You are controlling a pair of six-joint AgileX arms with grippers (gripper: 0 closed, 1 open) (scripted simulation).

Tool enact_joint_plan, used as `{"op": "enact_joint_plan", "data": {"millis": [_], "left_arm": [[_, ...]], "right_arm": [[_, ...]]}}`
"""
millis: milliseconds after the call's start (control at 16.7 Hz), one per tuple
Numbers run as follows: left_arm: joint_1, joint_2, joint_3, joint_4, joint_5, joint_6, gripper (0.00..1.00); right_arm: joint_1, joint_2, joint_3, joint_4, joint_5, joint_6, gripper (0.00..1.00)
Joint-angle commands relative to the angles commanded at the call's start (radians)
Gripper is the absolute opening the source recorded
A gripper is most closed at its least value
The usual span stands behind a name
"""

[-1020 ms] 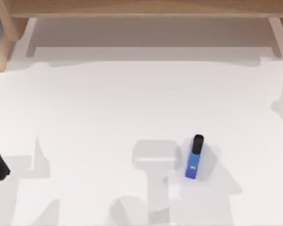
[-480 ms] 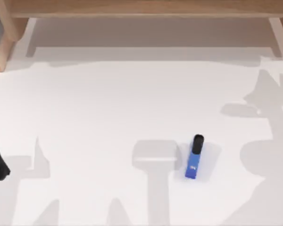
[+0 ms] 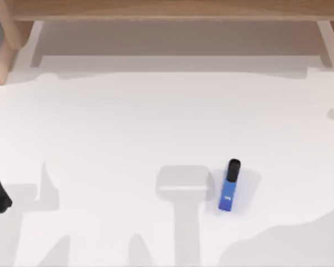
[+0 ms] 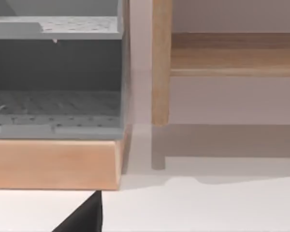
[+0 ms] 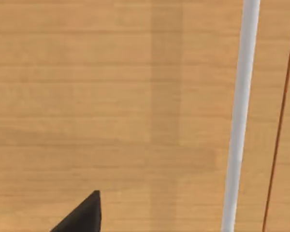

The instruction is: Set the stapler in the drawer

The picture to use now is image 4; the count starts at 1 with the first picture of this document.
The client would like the grey pierced drawer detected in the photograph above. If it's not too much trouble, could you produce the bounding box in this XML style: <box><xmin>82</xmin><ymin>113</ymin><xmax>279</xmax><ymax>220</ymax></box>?
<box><xmin>0</xmin><ymin>0</ymin><xmax>131</xmax><ymax>175</ymax></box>

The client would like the pale wooden drawer front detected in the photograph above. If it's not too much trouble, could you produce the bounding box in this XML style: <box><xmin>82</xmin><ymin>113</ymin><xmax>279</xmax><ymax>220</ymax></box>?
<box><xmin>0</xmin><ymin>139</ymin><xmax>123</xmax><ymax>191</ymax></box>

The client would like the wooden open shelf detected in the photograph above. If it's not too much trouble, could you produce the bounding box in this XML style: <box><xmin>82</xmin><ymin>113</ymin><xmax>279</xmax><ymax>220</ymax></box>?
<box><xmin>151</xmin><ymin>0</ymin><xmax>290</xmax><ymax>127</ymax></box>

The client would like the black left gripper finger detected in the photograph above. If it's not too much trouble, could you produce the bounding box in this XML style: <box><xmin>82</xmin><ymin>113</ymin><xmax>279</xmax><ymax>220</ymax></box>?
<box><xmin>52</xmin><ymin>190</ymin><xmax>104</xmax><ymax>232</ymax></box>

